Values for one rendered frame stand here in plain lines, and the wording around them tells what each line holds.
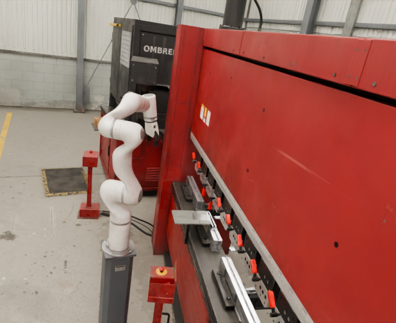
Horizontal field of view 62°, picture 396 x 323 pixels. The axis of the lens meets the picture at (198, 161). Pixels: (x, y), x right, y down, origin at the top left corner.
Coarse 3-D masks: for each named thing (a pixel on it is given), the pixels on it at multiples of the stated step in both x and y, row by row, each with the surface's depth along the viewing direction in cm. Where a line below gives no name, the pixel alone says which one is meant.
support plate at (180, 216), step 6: (174, 210) 246; (180, 210) 247; (186, 210) 249; (174, 216) 239; (180, 216) 240; (186, 216) 241; (192, 216) 242; (174, 222) 232; (180, 222) 232; (186, 222) 233; (192, 222) 234; (198, 222) 235; (204, 222) 237; (210, 222) 238
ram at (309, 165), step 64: (256, 64) 173; (192, 128) 301; (256, 128) 165; (320, 128) 114; (384, 128) 87; (256, 192) 160; (320, 192) 111; (384, 192) 85; (320, 256) 109; (384, 256) 84; (320, 320) 107; (384, 320) 83
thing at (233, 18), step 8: (232, 0) 242; (240, 0) 241; (256, 0) 229; (232, 8) 243; (240, 8) 244; (224, 16) 249; (232, 16) 245; (240, 16) 246; (224, 24) 250; (232, 24) 247; (240, 24) 249
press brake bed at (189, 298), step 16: (176, 208) 297; (176, 224) 291; (176, 240) 287; (176, 256) 282; (192, 256) 230; (176, 272) 278; (192, 272) 227; (176, 288) 304; (192, 288) 224; (176, 304) 286; (192, 304) 222; (208, 304) 189; (176, 320) 271; (192, 320) 219; (208, 320) 186
